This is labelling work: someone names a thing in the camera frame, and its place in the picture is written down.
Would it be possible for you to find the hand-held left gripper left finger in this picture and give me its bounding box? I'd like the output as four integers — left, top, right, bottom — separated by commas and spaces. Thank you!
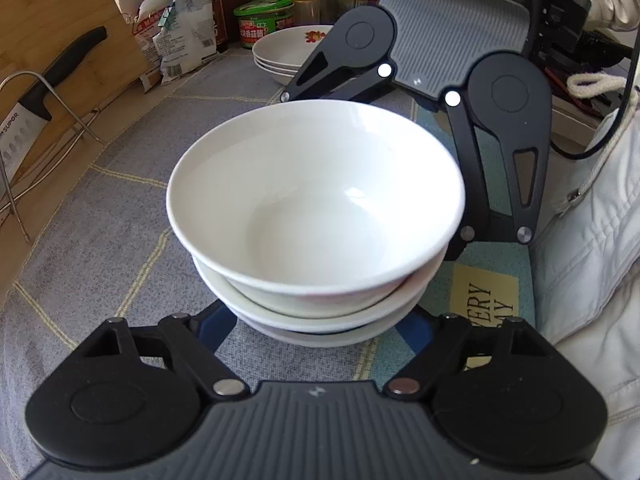
65, 300, 251, 402

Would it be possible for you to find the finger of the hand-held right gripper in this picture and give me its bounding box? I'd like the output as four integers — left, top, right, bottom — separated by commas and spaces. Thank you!
442, 90, 551, 261
279, 57, 398, 107

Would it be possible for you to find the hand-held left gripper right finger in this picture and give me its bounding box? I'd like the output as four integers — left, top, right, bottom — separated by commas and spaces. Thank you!
384, 307, 558, 402

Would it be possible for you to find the white pink-flower bowl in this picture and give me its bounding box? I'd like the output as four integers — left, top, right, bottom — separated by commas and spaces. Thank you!
166, 100, 467, 318
192, 255, 443, 333

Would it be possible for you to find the plain white bowl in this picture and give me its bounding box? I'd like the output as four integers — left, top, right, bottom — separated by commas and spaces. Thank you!
232, 305, 423, 350

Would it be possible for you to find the yellow-lidded jar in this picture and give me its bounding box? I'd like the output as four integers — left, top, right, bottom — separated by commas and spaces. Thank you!
291, 0, 321, 27

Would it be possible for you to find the white jacket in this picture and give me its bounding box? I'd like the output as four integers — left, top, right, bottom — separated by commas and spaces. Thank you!
530, 72, 640, 480

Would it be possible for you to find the green seasoning tub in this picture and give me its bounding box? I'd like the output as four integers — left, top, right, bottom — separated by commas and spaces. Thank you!
233, 0, 296, 50

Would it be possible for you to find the dark soy sauce bottle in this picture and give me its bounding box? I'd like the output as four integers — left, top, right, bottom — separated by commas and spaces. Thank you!
186, 0, 229, 52

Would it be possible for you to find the grey and teal printed towel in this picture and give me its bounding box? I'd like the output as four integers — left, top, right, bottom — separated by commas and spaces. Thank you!
0, 50, 541, 480

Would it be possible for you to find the red and white food bag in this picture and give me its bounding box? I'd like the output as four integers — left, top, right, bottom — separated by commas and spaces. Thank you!
131, 0, 173, 93

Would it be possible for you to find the bamboo cutting board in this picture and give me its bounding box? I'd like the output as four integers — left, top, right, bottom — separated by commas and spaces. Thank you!
0, 0, 151, 186

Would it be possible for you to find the black cable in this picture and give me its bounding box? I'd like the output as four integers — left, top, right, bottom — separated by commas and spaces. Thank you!
550, 40, 640, 160

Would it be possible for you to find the metal wire rack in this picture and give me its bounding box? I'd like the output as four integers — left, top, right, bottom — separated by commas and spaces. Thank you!
0, 71, 108, 243

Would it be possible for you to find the black-handled kitchen knife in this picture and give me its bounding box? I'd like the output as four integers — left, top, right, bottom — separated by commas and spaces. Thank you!
0, 26, 108, 181

